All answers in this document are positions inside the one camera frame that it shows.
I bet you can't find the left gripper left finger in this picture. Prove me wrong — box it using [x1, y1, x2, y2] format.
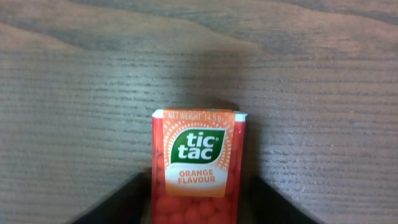
[70, 169, 152, 224]

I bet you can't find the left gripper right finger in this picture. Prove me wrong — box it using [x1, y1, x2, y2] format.
[238, 176, 324, 224]

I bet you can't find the orange candy box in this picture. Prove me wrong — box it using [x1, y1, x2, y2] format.
[151, 108, 249, 224]

